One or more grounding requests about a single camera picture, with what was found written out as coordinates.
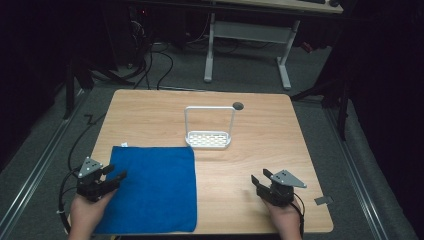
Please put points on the computer tower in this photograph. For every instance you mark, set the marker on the computer tower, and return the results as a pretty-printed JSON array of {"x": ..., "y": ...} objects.
[{"x": 140, "y": 26}]

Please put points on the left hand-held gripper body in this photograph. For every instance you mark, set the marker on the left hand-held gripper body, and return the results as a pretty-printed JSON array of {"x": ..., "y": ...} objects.
[{"x": 87, "y": 181}]

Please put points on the person's left hand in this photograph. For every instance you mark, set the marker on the person's left hand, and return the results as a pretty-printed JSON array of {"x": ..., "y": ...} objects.
[{"x": 87, "y": 215}]

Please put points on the person's right hand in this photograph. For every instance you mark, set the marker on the person's right hand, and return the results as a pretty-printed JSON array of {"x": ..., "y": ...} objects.
[{"x": 284, "y": 220}]

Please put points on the white towel rack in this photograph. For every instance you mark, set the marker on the white towel rack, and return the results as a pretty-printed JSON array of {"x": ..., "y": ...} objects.
[{"x": 208, "y": 130}]

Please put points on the aluminium floor rail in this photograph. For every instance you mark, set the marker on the aluminium floor rail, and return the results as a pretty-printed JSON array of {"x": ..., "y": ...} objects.
[
  {"x": 356, "y": 173},
  {"x": 33, "y": 170}
]

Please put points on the white-legged desk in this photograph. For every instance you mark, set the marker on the white-legged desk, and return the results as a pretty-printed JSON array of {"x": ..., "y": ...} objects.
[{"x": 248, "y": 33}]

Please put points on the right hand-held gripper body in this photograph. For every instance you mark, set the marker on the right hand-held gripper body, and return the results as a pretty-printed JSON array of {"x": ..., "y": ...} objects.
[{"x": 283, "y": 189}]

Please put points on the grey tape piece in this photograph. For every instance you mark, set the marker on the grey tape piece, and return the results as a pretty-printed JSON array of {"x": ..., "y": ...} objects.
[{"x": 323, "y": 200}]

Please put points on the blue towel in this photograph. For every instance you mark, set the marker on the blue towel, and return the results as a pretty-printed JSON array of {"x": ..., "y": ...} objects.
[{"x": 151, "y": 188}]

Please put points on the black metal stand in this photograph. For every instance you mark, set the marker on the black metal stand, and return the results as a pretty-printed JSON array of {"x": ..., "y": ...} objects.
[
  {"x": 328, "y": 96},
  {"x": 75, "y": 80}
]

